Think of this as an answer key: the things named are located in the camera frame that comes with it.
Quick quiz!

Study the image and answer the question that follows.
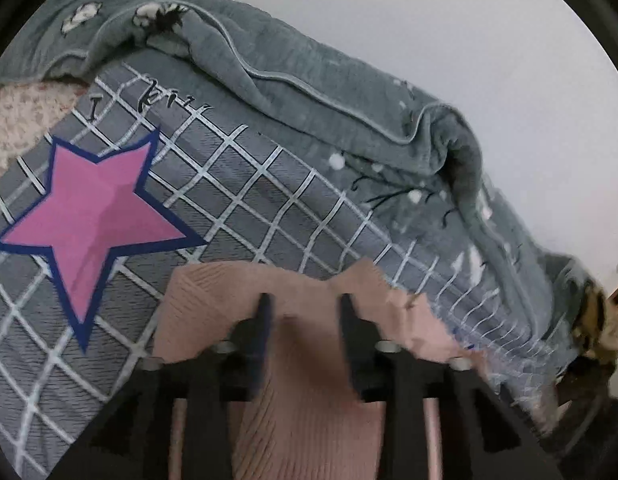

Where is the brown clothes pile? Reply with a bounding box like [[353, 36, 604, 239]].
[[579, 285, 618, 376]]

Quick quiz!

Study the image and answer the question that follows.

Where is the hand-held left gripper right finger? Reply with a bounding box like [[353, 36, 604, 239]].
[[339, 294, 565, 480]]

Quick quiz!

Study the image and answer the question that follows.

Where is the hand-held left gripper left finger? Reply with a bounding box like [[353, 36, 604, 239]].
[[54, 292, 277, 480]]

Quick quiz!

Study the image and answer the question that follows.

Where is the grey-green flower quilt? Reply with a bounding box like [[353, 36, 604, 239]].
[[0, 0, 597, 361]]

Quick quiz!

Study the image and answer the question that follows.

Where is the grey checked star blanket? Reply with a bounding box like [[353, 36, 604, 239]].
[[0, 62, 550, 478]]

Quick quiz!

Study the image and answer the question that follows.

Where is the floral bed sheet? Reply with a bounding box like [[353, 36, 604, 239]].
[[0, 80, 90, 183]]

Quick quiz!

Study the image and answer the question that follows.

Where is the dark wooden chair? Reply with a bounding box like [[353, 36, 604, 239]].
[[539, 355, 618, 456]]

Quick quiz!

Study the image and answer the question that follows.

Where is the pink knitted sweater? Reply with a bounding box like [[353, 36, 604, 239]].
[[151, 257, 490, 480]]

